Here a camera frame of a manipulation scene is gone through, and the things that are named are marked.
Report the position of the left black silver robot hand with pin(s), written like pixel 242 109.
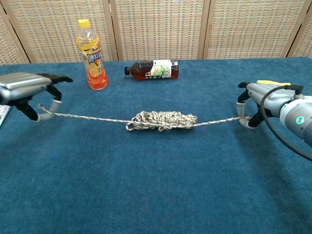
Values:
pixel 22 85

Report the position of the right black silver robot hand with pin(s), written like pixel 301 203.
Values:
pixel 273 97

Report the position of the yellow sponge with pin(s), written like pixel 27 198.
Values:
pixel 268 82

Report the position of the woven bamboo screen panel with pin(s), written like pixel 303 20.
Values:
pixel 304 41
pixel 253 26
pixel 158 26
pixel 9 48
pixel 53 29

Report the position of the orange juice bottle yellow cap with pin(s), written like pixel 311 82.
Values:
pixel 93 61

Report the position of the dark tea bottle white label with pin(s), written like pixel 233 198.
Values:
pixel 146 69

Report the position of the blue felt table cover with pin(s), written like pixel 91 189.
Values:
pixel 156 175

